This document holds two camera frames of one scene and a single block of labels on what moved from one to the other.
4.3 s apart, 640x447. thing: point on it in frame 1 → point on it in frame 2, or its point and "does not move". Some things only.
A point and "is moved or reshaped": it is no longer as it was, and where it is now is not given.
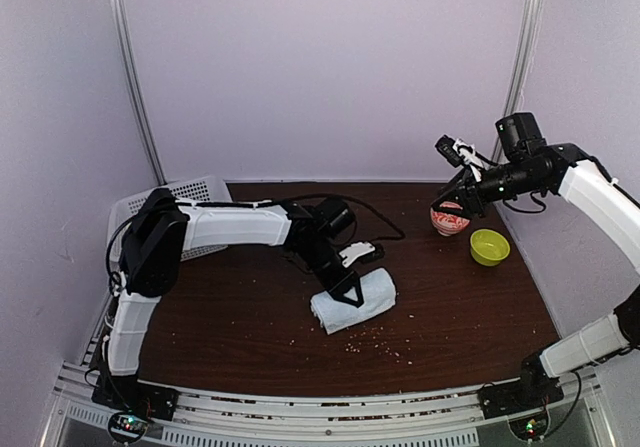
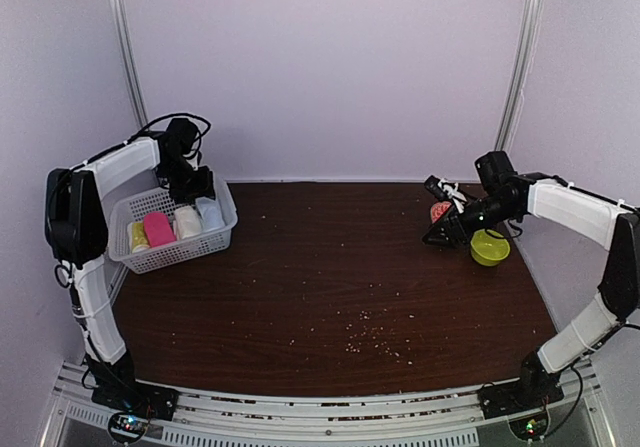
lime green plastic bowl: [488, 247] does not move
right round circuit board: [530, 428] does not move
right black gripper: [467, 191] → [447, 224]
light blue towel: [378, 289] is moved or reshaped
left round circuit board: [127, 426] does not move
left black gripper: [340, 284] → [205, 187]
